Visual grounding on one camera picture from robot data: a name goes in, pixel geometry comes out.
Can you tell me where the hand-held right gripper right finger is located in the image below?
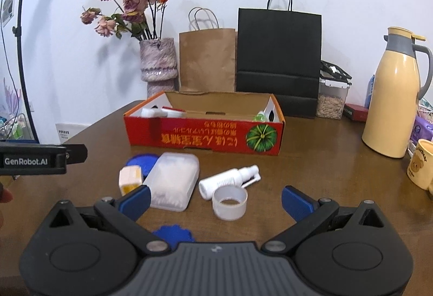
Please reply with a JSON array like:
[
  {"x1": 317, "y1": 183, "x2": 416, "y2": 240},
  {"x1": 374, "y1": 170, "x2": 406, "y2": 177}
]
[{"x1": 262, "y1": 185, "x2": 388, "y2": 254}]

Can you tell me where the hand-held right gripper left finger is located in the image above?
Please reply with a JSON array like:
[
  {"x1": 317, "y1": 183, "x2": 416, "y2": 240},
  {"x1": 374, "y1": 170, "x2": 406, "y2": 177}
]
[{"x1": 42, "y1": 186, "x2": 171, "y2": 254}]

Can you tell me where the small yellow white box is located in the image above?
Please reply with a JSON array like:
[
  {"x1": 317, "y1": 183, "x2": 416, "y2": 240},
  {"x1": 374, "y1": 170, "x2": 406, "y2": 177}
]
[{"x1": 118, "y1": 165, "x2": 143, "y2": 196}]

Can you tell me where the blue ridged lid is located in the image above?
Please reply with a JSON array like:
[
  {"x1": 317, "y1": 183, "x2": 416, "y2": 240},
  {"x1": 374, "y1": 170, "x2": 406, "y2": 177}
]
[
  {"x1": 152, "y1": 224, "x2": 196, "y2": 252},
  {"x1": 126, "y1": 153, "x2": 160, "y2": 179}
]

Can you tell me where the translucent plastic box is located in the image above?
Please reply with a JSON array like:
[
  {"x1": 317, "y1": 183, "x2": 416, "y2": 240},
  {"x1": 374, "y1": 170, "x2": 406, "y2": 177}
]
[{"x1": 142, "y1": 152, "x2": 200, "y2": 212}]

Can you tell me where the translucent plastic ring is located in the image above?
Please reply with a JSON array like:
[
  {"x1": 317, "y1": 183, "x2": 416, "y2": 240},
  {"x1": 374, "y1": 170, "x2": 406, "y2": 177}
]
[{"x1": 212, "y1": 186, "x2": 248, "y2": 221}]

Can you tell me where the white spray bottle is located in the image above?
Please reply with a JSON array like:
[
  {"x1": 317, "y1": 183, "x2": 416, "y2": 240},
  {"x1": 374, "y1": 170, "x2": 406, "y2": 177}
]
[{"x1": 198, "y1": 165, "x2": 262, "y2": 200}]

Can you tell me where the red cardboard box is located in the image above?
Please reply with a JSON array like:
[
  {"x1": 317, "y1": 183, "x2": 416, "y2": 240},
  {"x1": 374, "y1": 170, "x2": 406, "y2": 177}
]
[{"x1": 123, "y1": 90, "x2": 285, "y2": 156}]

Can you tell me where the red and white lint brush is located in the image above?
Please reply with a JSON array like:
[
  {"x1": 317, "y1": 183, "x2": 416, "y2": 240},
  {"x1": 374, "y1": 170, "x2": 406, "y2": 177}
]
[{"x1": 158, "y1": 106, "x2": 187, "y2": 119}]

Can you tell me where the person's left hand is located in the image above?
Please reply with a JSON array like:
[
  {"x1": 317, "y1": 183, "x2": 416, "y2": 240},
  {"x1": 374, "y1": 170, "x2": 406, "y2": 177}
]
[{"x1": 0, "y1": 180, "x2": 14, "y2": 229}]

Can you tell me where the purple coral ornament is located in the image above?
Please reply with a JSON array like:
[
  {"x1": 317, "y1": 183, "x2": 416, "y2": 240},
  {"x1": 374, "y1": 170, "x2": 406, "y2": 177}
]
[{"x1": 2, "y1": 77, "x2": 21, "y2": 115}]

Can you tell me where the clear food container black lid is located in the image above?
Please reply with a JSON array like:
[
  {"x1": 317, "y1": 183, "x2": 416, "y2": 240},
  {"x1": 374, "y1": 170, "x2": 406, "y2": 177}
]
[{"x1": 316, "y1": 60, "x2": 352, "y2": 121}]

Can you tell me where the small dark red box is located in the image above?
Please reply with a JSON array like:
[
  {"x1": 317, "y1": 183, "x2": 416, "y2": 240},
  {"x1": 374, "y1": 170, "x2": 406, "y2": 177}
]
[{"x1": 343, "y1": 103, "x2": 369, "y2": 122}]

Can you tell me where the yellow mug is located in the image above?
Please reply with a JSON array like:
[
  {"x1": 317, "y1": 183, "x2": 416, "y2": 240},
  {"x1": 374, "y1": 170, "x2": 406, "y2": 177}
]
[{"x1": 406, "y1": 138, "x2": 433, "y2": 196}]

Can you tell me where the blue packet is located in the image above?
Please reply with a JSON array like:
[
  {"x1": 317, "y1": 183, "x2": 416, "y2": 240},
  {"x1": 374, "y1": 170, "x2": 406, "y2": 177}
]
[{"x1": 367, "y1": 74, "x2": 376, "y2": 108}]

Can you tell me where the yellow thermos jug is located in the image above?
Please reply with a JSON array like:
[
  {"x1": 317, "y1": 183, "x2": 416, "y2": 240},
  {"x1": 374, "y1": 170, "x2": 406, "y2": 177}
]
[{"x1": 362, "y1": 27, "x2": 433, "y2": 159}]

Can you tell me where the mottled purple ceramic vase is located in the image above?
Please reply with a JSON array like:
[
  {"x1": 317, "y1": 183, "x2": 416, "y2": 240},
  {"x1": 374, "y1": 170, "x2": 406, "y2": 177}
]
[{"x1": 139, "y1": 38, "x2": 178, "y2": 99}]

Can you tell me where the purple packet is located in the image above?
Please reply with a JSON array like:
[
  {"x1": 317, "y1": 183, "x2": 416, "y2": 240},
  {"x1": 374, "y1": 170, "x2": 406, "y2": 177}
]
[{"x1": 411, "y1": 112, "x2": 433, "y2": 141}]

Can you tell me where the black paper bag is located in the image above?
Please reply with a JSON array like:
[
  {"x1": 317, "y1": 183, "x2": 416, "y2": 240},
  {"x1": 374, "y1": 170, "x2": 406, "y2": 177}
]
[{"x1": 236, "y1": 0, "x2": 322, "y2": 120}]

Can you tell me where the brown paper bag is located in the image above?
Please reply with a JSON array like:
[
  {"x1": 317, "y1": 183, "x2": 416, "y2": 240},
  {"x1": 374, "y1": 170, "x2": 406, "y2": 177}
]
[{"x1": 179, "y1": 7, "x2": 237, "y2": 94}]

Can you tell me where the wire storage rack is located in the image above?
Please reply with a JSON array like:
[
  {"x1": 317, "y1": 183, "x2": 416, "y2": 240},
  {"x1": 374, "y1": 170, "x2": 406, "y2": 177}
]
[{"x1": 0, "y1": 112, "x2": 36, "y2": 141}]

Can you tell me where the black light cable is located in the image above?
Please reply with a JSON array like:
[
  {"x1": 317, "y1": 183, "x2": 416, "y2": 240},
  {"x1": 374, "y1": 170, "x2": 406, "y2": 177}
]
[{"x1": 0, "y1": 0, "x2": 18, "y2": 114}]

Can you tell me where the small wall picture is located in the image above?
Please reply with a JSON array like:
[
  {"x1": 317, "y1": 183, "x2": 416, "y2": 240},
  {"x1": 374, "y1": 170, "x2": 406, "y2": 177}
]
[{"x1": 1, "y1": 0, "x2": 18, "y2": 26}]

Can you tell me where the tangle of white cables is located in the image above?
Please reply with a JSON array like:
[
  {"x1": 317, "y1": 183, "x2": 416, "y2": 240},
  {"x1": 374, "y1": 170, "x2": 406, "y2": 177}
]
[{"x1": 418, "y1": 97, "x2": 433, "y2": 115}]

